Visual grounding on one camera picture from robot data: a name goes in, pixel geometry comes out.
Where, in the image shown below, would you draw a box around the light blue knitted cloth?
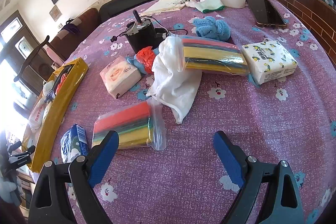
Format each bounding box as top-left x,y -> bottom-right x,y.
193,16 -> 231,42

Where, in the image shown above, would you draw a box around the black smartphone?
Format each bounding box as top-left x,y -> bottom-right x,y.
246,0 -> 286,28

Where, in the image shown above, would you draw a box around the white cloth towel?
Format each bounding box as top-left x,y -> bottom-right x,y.
147,35 -> 202,124

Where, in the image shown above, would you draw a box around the blue white tissue box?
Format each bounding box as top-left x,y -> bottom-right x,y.
60,124 -> 89,163

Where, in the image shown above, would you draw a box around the white green cuffed glove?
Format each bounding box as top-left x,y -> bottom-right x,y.
185,0 -> 224,14

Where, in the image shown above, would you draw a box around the yellow cardboard box tray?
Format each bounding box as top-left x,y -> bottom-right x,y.
22,57 -> 88,173

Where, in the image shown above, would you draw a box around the blue cloth with red bag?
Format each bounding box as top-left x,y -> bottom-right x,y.
126,46 -> 159,75

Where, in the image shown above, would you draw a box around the pink rose tissue pack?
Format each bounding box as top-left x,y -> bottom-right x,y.
100,56 -> 141,99

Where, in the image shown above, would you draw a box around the red plastic bag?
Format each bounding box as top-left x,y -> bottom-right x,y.
55,73 -> 68,95

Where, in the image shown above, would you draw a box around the lemon print tissue pack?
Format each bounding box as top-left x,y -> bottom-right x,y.
241,40 -> 297,85

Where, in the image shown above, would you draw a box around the brown wooden chair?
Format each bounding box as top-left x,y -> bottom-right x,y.
46,8 -> 100,65

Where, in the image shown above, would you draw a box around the bagged colourful sponge cloths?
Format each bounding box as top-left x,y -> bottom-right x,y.
163,35 -> 250,77

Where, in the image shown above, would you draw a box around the black cylindrical electric motor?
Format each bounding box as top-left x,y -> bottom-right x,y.
110,10 -> 170,53

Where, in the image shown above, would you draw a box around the open paper notebook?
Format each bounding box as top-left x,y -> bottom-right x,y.
140,0 -> 190,16

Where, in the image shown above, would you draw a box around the purple floral tablecloth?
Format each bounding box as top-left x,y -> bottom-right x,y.
30,0 -> 336,224

